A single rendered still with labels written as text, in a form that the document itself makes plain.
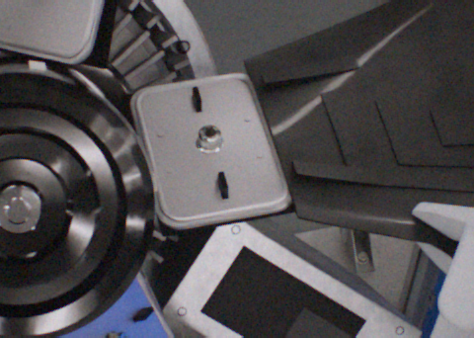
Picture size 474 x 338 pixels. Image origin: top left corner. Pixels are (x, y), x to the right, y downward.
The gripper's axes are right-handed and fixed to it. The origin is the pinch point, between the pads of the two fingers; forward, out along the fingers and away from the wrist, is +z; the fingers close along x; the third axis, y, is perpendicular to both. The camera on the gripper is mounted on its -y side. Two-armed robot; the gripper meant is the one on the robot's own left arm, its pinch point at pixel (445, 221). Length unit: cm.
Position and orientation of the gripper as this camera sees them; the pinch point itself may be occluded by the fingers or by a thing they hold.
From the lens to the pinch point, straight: 52.7
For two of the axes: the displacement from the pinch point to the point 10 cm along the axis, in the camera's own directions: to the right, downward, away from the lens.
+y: -6.3, 6.6, -4.1
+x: 0.6, 5.7, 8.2
